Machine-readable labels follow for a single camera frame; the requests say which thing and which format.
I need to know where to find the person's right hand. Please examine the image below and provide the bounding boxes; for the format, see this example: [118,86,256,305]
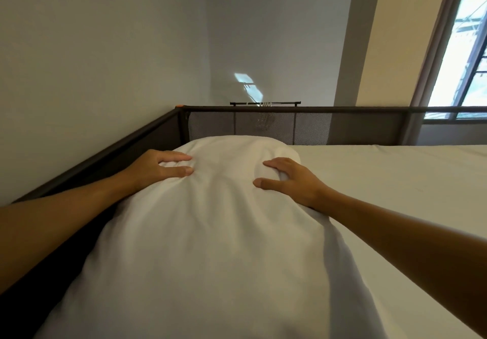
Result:
[253,157,330,210]

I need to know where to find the person's left hand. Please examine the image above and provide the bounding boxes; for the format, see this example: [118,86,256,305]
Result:
[127,149,195,195]

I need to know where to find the white pillow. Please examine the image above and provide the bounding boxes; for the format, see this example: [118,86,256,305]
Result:
[34,135,389,339]

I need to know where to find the person's right forearm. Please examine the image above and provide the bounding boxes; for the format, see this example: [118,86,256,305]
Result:
[316,188,487,333]

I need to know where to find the person's left forearm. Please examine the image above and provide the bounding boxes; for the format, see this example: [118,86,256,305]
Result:
[0,171,132,294]

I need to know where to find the black clothes rack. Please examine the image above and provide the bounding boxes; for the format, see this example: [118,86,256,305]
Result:
[230,101,301,107]

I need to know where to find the white sheeted mattress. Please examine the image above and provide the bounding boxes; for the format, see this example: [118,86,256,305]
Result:
[285,144,487,339]

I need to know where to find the glass window with grey frame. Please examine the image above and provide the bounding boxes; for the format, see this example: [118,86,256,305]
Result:
[409,0,487,122]

